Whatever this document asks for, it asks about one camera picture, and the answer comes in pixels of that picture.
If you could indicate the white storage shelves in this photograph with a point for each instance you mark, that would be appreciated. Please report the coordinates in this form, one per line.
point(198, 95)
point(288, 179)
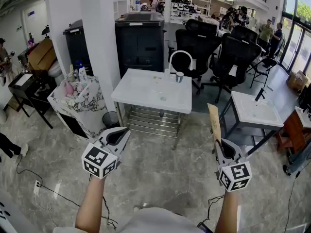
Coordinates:
point(187, 7)

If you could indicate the glass window wall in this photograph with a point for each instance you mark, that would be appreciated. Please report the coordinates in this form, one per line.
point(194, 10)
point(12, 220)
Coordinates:
point(297, 33)

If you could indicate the pink bath item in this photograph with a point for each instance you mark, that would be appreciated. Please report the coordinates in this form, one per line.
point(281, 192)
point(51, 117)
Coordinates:
point(69, 90)

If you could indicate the clear water bottle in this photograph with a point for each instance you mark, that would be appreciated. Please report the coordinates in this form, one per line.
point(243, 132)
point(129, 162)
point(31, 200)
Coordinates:
point(138, 5)

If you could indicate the white curved faucet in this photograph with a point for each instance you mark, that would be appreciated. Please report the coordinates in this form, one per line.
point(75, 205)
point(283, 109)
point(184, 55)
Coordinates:
point(181, 53)

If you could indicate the black table white top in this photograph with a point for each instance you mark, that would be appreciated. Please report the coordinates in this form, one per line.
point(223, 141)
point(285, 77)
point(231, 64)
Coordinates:
point(22, 80)

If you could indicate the person's left forearm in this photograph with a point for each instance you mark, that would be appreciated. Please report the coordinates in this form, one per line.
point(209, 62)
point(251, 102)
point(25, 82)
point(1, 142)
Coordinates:
point(90, 205)

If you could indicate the white counter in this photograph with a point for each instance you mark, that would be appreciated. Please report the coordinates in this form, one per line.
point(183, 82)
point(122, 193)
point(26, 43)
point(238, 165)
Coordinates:
point(17, 217)

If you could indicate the large cardboard box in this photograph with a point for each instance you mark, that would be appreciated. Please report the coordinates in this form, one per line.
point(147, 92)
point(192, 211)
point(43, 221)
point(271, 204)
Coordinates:
point(41, 54)

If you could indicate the black washbasin frame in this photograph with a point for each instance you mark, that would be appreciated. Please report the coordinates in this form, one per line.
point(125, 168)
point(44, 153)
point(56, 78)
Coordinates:
point(257, 142)

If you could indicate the white pump bottle blue cap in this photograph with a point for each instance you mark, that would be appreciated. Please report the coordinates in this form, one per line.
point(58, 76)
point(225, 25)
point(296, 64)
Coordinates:
point(82, 74)

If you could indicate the brown wooden stand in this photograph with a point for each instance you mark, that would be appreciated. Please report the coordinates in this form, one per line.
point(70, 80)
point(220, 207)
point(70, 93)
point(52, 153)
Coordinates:
point(294, 135)

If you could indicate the person's right forearm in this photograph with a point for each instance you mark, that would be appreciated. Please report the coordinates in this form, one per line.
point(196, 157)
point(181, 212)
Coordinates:
point(227, 212)

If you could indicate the black faucet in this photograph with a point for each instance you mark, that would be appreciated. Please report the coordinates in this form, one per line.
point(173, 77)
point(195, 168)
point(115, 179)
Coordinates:
point(260, 94)

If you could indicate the small white washbasin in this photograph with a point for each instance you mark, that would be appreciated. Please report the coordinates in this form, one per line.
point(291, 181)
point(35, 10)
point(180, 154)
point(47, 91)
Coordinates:
point(252, 113)

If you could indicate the white toilet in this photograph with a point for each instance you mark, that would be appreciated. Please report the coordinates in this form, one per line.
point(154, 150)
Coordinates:
point(55, 71)

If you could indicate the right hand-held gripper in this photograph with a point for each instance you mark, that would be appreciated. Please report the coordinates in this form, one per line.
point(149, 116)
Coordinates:
point(236, 176)

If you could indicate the large black cabinet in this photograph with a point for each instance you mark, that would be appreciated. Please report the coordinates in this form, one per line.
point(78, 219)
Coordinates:
point(139, 42)

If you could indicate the person's grey shirt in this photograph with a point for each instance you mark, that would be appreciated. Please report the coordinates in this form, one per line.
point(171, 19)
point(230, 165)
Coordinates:
point(155, 222)

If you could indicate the small cardboard box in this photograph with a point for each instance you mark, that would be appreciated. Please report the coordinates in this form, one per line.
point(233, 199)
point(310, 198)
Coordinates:
point(297, 80)

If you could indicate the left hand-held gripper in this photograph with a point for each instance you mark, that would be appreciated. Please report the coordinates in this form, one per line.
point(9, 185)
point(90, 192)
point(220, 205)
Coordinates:
point(99, 161)

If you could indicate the marble pattern cabinet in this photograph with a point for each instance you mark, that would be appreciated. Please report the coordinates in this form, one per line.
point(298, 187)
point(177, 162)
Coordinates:
point(82, 110)

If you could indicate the black folding chair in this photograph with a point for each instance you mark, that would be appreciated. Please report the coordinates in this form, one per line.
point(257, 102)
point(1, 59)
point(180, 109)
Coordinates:
point(264, 64)

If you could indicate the tan scraper board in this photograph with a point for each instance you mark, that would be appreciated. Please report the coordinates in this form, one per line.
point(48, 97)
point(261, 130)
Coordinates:
point(215, 120)

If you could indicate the white power strip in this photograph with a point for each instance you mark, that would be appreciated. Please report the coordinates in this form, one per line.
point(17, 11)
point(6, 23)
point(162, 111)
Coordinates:
point(36, 187)

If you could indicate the narrow black cabinet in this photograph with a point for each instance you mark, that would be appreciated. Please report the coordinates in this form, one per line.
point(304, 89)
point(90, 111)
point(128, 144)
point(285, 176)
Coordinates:
point(77, 47)

